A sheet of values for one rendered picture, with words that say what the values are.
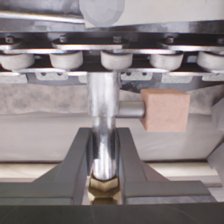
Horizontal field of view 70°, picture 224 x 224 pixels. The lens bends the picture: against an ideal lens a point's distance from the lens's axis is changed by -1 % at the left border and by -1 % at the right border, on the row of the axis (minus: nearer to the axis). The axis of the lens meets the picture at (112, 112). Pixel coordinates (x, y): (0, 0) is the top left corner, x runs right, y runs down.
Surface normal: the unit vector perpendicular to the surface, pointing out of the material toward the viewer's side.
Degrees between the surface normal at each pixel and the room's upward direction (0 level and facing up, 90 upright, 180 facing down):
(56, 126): 0
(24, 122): 0
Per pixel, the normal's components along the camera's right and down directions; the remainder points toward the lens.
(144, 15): 0.02, 0.65
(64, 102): -0.02, -0.17
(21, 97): 0.04, 0.37
